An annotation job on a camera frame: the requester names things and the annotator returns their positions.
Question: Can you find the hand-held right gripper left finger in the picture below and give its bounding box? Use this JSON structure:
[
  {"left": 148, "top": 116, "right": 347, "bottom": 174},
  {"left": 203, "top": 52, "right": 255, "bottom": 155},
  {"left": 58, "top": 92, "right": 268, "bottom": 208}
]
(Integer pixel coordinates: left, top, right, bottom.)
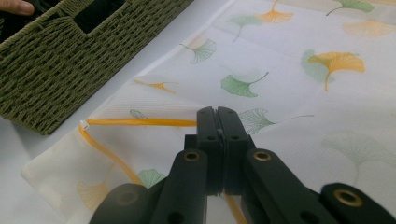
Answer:
[{"left": 184, "top": 105, "right": 224, "bottom": 197}]

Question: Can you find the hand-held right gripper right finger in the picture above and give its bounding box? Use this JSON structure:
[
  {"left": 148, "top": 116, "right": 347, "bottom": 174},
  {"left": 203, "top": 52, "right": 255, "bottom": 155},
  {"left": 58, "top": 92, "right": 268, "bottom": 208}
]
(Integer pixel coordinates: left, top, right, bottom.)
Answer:
[{"left": 217, "top": 105, "right": 257, "bottom": 196}]

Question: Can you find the white leaf print mesh bag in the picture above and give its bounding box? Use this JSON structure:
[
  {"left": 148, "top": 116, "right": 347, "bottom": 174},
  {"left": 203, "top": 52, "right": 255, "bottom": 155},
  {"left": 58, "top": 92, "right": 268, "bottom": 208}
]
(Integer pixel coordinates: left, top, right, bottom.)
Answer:
[{"left": 21, "top": 0, "right": 396, "bottom": 224}]

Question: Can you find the green woven basket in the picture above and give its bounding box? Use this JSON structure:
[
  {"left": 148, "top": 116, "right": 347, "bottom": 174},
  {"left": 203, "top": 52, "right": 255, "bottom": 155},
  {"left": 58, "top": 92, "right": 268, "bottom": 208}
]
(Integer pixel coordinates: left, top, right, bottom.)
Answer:
[{"left": 0, "top": 0, "right": 194, "bottom": 136}]

